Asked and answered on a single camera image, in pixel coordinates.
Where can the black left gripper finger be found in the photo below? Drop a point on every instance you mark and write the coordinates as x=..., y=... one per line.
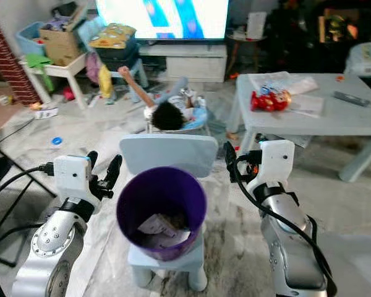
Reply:
x=114, y=170
x=93, y=161

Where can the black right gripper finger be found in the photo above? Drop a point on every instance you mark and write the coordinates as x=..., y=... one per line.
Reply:
x=261, y=140
x=232, y=162

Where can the white striped paper wrapper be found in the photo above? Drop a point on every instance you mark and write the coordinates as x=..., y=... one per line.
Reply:
x=153, y=224

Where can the white tissue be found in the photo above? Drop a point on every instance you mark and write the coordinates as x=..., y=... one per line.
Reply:
x=176, y=239

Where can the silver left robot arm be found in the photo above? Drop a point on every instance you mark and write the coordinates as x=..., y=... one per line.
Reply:
x=52, y=241

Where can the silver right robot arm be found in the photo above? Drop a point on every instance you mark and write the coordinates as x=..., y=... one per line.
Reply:
x=290, y=247

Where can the purple rubbish bin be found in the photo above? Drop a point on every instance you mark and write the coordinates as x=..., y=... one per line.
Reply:
x=157, y=195

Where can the dark storage bin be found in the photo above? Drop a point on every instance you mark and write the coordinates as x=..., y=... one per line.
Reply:
x=117, y=57

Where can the light blue storage bin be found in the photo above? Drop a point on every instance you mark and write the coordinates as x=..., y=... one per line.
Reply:
x=28, y=40

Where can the red snack bag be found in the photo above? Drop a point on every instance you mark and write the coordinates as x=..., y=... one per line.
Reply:
x=270, y=101

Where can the blue round lid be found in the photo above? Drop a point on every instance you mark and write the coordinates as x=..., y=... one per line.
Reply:
x=57, y=141

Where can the light blue plastic table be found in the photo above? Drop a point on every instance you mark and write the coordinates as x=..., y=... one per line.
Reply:
x=303, y=124

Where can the light blue baby seat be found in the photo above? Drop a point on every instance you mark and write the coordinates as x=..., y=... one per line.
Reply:
x=196, y=120

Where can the light blue child chair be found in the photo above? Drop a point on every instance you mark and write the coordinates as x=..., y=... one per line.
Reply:
x=170, y=151

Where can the white paper sheet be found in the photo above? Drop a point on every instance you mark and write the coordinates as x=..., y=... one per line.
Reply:
x=309, y=106

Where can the clear printed plastic bag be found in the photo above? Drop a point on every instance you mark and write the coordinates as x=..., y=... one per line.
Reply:
x=279, y=81

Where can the small white box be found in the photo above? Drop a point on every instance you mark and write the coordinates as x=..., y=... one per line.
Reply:
x=45, y=112

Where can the child with dark hair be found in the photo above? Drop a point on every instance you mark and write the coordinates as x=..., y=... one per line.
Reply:
x=168, y=116

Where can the yellow bag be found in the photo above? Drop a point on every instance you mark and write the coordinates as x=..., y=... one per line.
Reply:
x=105, y=83

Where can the pink bag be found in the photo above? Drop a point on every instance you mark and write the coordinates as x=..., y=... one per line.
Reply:
x=91, y=68

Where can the small white table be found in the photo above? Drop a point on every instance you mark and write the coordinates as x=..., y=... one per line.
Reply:
x=68, y=65

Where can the grey remote control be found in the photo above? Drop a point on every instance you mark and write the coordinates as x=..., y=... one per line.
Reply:
x=351, y=98

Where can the small orange lid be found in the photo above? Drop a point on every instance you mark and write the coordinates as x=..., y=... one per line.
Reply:
x=340, y=78

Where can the round side table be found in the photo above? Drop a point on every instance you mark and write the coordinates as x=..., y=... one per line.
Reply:
x=246, y=38

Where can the white television cabinet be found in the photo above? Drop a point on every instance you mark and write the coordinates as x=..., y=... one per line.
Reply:
x=188, y=62

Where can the dark green Christmas tree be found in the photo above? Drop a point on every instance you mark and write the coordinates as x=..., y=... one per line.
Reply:
x=290, y=31

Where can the green plastic toy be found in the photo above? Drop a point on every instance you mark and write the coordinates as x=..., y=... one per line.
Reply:
x=38, y=61

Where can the white upright device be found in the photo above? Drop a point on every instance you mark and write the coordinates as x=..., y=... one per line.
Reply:
x=256, y=25

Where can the brown cardboard box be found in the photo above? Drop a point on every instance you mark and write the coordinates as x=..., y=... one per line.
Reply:
x=60, y=46

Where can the yellow patterned box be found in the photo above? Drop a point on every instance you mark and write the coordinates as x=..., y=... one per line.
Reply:
x=111, y=36

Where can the red brick pattern panel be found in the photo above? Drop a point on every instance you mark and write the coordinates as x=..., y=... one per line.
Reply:
x=9, y=65

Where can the white diaper pack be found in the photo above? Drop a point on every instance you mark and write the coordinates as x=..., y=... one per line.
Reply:
x=365, y=59

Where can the black framed colourful picture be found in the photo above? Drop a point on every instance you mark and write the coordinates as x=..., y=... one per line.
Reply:
x=338, y=26

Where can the flat screen television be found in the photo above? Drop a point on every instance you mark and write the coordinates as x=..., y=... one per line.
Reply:
x=161, y=18

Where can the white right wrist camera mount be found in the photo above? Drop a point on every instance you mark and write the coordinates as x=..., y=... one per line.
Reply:
x=275, y=161

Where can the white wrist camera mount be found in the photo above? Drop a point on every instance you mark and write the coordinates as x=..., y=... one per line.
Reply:
x=275, y=161
x=71, y=176

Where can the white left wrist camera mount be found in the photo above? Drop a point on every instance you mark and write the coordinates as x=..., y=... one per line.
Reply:
x=71, y=176

